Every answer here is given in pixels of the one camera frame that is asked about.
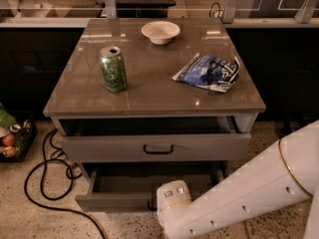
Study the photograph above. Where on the grey drawer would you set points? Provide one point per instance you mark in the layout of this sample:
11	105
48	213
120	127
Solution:
132	186
156	139

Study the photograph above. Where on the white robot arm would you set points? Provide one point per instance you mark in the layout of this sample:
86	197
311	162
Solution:
285	173

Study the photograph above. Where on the grey drawer cabinet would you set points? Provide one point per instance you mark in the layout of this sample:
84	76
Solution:
151	92

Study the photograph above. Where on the grey top drawer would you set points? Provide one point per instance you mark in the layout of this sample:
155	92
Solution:
156	139

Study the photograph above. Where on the green soda can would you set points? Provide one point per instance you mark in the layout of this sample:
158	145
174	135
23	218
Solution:
113	69

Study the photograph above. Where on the blue chip bag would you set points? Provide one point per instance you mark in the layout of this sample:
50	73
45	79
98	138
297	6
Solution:
209	73

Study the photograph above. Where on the white bowl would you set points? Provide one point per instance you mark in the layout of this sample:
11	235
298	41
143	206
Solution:
160	32

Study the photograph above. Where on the black stand with wheel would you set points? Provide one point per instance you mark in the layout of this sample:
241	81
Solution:
286	129

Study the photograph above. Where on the orange fruit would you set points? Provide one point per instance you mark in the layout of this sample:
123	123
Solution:
8	140

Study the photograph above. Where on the green bag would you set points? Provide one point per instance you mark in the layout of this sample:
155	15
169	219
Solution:
6	119

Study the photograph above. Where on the black wire fruit basket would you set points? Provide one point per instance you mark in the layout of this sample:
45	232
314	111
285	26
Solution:
24	135

